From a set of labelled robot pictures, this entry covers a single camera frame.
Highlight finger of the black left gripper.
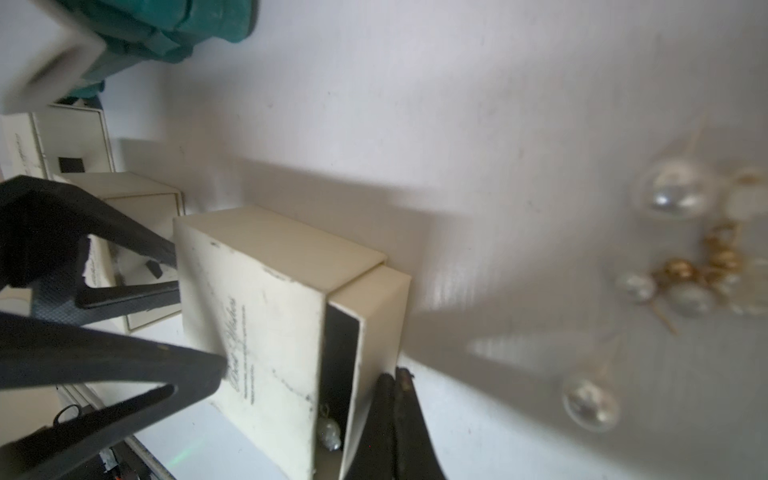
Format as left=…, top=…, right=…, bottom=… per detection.
left=0, top=175, right=181, bottom=328
left=0, top=311, right=229, bottom=480

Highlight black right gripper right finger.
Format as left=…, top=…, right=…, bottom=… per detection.
left=394, top=367, right=446, bottom=480

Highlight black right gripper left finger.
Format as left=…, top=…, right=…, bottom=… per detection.
left=345, top=373, right=396, bottom=480

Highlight pearl gold cross earrings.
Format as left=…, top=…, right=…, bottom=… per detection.
left=316, top=403, right=343, bottom=452

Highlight cream jewelry box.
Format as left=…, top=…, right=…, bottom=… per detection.
left=174, top=206, right=411, bottom=479
left=1, top=105, right=114, bottom=180
left=56, top=172, right=184, bottom=334

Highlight round pearl stud earrings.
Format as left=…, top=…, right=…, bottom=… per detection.
left=560, top=333, right=624, bottom=434

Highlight green plastic tool case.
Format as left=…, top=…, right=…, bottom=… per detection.
left=60, top=0, right=259, bottom=99

